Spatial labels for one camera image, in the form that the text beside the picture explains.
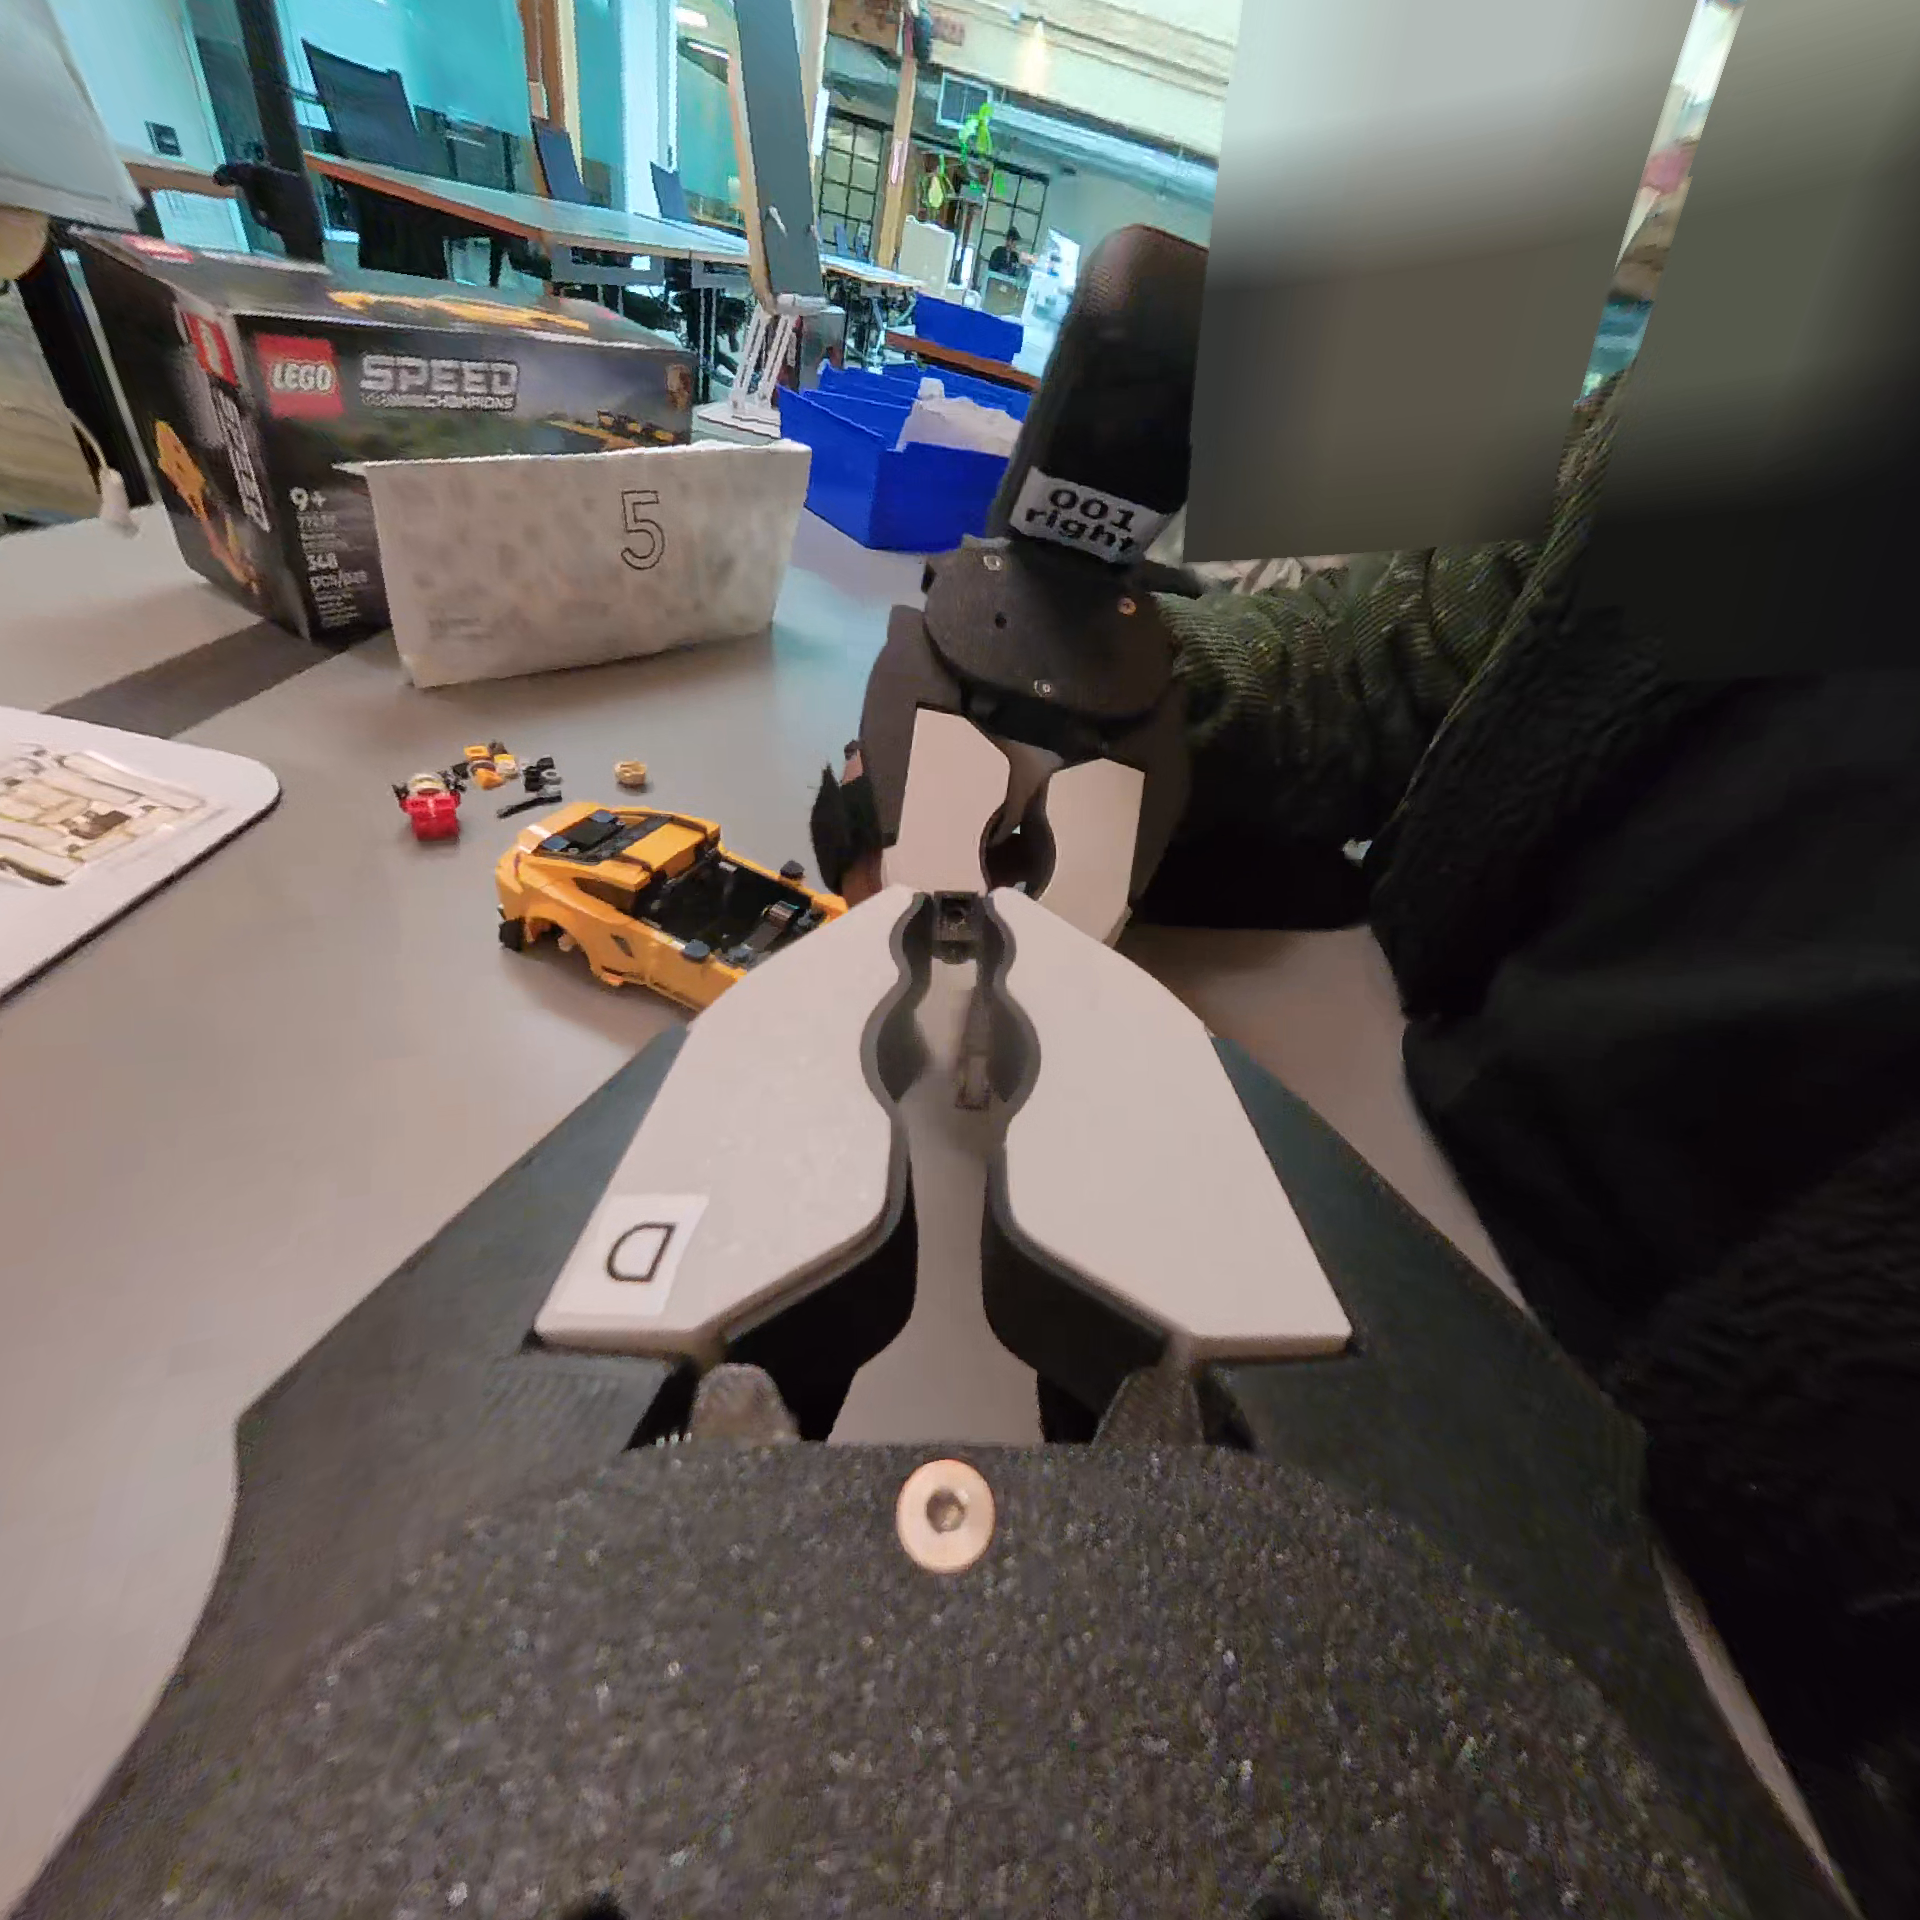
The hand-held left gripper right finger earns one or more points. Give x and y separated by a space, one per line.
1155 1171

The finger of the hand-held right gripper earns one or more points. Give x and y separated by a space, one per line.
939 803
1089 841

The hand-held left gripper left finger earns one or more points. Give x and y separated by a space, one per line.
765 1141

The small black lego piece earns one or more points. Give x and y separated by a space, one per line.
956 918
540 769

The person's right forearm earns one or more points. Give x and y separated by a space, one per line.
1320 690

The yellow lego car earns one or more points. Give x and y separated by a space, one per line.
630 884

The thin black lego bar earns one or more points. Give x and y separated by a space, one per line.
528 804

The small orange lego piece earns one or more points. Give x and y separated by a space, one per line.
489 769

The red lego piece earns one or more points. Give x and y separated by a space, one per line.
431 813

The black lego set box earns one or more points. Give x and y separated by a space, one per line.
375 382

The white paper sheet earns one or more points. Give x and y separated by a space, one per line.
960 420

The blue plastic bin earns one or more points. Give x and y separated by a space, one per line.
968 330
854 481

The green plant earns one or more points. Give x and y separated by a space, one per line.
968 150

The white paper bag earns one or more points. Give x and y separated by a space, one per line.
494 584

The leaning black board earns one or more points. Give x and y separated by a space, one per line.
781 150

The long dark desk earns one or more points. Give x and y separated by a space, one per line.
571 225

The white booklet stand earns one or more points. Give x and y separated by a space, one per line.
232 783

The white sticker sheet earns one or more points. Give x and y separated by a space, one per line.
90 810

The black office chair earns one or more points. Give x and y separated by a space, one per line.
368 113

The open white instruction booklet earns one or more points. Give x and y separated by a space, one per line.
60 120

